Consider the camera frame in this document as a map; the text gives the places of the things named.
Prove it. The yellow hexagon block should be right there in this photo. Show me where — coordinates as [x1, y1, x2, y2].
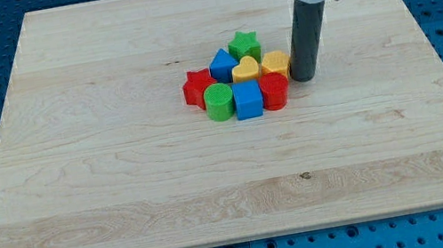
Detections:
[261, 51, 290, 79]

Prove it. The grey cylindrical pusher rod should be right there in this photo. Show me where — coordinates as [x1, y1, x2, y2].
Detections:
[289, 0, 325, 82]

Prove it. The blue triangle block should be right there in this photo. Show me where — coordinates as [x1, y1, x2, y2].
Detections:
[209, 48, 238, 84]

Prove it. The blue cube block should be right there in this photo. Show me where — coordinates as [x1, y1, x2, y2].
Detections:
[231, 80, 263, 121]

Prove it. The light wooden board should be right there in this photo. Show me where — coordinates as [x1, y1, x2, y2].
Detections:
[0, 0, 443, 248]

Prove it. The red star block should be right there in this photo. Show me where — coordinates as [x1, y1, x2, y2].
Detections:
[182, 68, 217, 110]

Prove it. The red cylinder block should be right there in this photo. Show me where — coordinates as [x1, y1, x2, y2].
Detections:
[259, 72, 289, 111]

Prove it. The yellow heart block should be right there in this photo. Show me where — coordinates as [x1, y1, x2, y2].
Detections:
[231, 56, 260, 83]

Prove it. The green cylinder block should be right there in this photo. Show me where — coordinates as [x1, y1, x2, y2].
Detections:
[204, 83, 235, 122]

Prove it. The green star block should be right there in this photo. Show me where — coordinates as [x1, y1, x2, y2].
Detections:
[228, 31, 262, 62]

